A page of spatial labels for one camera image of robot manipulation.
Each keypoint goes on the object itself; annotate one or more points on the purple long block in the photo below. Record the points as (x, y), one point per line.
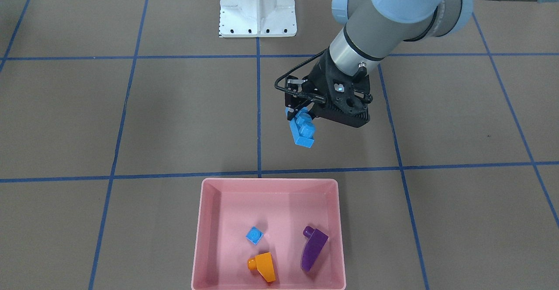
(316, 240)

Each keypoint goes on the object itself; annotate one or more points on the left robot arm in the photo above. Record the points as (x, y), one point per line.
(372, 29)

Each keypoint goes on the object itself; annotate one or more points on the long blue studded block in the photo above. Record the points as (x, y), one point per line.
(302, 129)

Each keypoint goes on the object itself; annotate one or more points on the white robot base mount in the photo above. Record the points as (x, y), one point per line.
(257, 19)

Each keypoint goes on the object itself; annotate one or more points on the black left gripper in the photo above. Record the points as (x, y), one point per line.
(317, 75)

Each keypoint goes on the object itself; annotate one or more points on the orange sloped block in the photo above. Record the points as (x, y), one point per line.
(263, 264)

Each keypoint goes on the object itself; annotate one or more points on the pink plastic box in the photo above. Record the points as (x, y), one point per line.
(281, 208)

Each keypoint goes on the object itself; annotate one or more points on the small blue block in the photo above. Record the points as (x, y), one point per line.
(254, 235)

